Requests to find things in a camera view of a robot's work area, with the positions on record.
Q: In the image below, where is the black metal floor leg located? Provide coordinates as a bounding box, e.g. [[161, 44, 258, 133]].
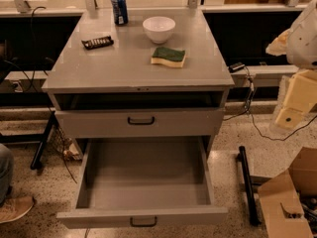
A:
[[238, 146, 261, 226]]

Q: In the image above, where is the grey closed middle drawer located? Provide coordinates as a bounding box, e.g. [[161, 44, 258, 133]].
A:
[[55, 109, 224, 138]]

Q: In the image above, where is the black left stand leg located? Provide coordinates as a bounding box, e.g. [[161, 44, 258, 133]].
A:
[[0, 112, 56, 170]]

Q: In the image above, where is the white bowl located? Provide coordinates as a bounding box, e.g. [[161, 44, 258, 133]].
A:
[[143, 16, 175, 44]]

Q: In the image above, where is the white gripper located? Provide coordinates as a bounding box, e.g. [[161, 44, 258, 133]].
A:
[[274, 69, 317, 130]]

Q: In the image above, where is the dark snack bar packet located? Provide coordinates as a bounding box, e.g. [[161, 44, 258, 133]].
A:
[[81, 36, 114, 50]]

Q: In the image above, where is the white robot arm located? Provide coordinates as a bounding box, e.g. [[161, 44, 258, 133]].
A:
[[265, 0, 317, 130]]

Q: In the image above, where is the tan shoe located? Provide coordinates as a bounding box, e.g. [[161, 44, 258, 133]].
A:
[[0, 196, 34, 224]]

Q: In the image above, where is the green and yellow sponge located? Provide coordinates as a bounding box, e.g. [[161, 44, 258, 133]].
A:
[[151, 47, 186, 68]]

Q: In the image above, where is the black floor cable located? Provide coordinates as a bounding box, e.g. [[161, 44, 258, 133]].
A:
[[223, 66, 317, 143]]

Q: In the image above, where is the cardboard box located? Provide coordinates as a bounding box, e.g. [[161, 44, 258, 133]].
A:
[[258, 147, 317, 238]]

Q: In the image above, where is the black power adapter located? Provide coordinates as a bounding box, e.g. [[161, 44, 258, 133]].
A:
[[229, 62, 245, 73]]

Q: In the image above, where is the grey drawer cabinet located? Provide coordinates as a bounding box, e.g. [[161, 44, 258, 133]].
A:
[[43, 8, 234, 148]]

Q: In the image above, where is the blue soda can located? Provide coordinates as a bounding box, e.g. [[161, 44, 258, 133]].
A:
[[111, 0, 129, 26]]

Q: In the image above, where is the grey open lower drawer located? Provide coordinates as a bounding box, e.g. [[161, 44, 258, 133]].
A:
[[57, 137, 228, 229]]

